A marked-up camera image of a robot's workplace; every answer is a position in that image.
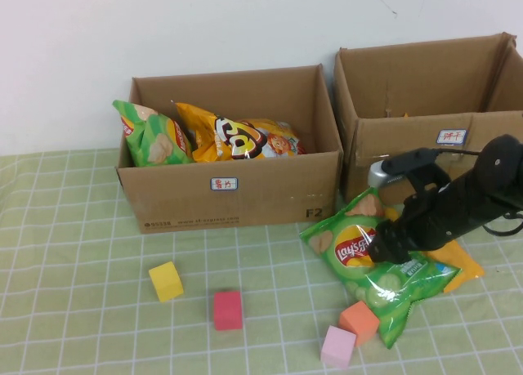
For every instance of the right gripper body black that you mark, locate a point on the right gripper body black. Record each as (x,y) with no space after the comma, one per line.
(445,215)

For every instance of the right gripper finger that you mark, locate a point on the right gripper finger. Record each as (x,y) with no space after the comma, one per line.
(390,232)
(388,254)

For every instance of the large green Lay's chips bag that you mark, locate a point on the large green Lay's chips bag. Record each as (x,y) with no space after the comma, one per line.
(327,244)

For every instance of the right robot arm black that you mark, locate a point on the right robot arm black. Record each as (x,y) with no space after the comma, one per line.
(504,170)

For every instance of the orange snack bag lion print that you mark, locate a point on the orange snack bag lion print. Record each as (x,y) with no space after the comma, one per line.
(245,140)

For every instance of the orange foam cube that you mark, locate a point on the orange foam cube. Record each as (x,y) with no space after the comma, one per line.
(359,320)

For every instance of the pink foam cube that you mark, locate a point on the pink foam cube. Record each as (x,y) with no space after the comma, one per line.
(337,348)

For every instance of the cardboard box with F2 print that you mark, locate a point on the cardboard box with F2 print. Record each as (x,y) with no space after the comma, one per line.
(265,195)

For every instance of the cardboard box with clear tape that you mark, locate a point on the cardboard box with clear tape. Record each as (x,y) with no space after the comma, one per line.
(408,89)

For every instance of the red foam cube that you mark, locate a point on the red foam cube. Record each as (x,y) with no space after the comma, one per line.
(227,311)

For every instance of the white label red two-character writing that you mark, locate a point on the white label red two-character writing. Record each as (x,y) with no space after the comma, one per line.
(224,184)

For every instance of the yellow foam cube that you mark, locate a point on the yellow foam cube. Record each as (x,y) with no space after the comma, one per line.
(165,283)

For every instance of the small green Lay's chips bag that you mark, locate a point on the small green Lay's chips bag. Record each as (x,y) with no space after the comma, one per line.
(155,142)

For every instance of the green checkered tablecloth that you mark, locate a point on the green checkered tablecloth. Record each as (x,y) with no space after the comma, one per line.
(81,248)

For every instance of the right wrist camera black silver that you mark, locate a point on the right wrist camera black silver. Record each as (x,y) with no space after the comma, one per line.
(400,166)

